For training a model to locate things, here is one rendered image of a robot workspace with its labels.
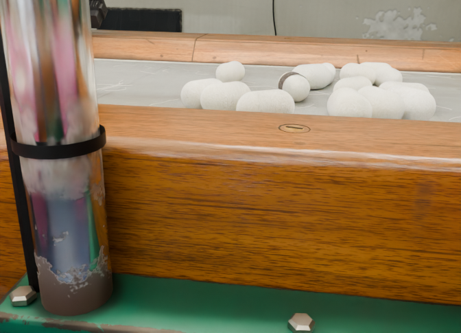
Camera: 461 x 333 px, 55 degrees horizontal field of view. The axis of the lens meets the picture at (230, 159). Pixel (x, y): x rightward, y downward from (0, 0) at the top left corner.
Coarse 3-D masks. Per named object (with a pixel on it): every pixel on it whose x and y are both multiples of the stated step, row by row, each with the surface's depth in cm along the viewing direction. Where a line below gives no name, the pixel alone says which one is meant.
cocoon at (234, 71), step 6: (222, 66) 36; (228, 66) 36; (234, 66) 37; (240, 66) 38; (216, 72) 37; (222, 72) 36; (228, 72) 36; (234, 72) 37; (240, 72) 38; (222, 78) 36; (228, 78) 36; (234, 78) 37; (240, 78) 38
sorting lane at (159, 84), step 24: (96, 72) 42; (120, 72) 42; (144, 72) 43; (168, 72) 43; (192, 72) 43; (264, 72) 44; (336, 72) 46; (408, 72) 46; (120, 96) 32; (144, 96) 33; (168, 96) 33; (312, 96) 34; (456, 96) 35; (432, 120) 28; (456, 120) 28
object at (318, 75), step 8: (312, 64) 36; (320, 64) 36; (296, 72) 35; (304, 72) 35; (312, 72) 35; (320, 72) 35; (328, 72) 36; (312, 80) 35; (320, 80) 36; (328, 80) 36; (312, 88) 36; (320, 88) 36
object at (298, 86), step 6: (288, 78) 31; (294, 78) 31; (300, 78) 31; (288, 84) 31; (294, 84) 31; (300, 84) 31; (306, 84) 31; (288, 90) 31; (294, 90) 31; (300, 90) 31; (306, 90) 31; (294, 96) 31; (300, 96) 31; (306, 96) 31
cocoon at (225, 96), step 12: (216, 84) 27; (228, 84) 27; (240, 84) 28; (204, 96) 27; (216, 96) 26; (228, 96) 27; (240, 96) 27; (204, 108) 27; (216, 108) 27; (228, 108) 27
